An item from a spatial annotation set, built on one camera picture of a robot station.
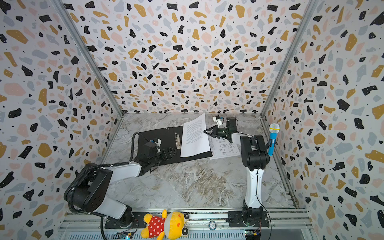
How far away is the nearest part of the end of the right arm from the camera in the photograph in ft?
2.86

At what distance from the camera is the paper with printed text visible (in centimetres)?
96

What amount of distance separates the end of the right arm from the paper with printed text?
6 cm
